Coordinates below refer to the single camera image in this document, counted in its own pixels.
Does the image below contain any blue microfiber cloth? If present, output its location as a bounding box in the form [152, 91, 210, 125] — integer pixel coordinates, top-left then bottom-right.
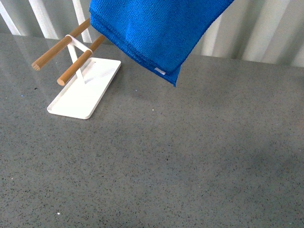
[89, 0, 231, 85]

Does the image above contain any white rack with wooden bars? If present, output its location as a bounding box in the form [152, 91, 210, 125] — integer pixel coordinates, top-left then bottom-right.
[31, 19, 121, 119]

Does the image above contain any white pleated curtain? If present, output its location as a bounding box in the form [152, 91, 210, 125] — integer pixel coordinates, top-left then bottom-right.
[0, 0, 304, 67]

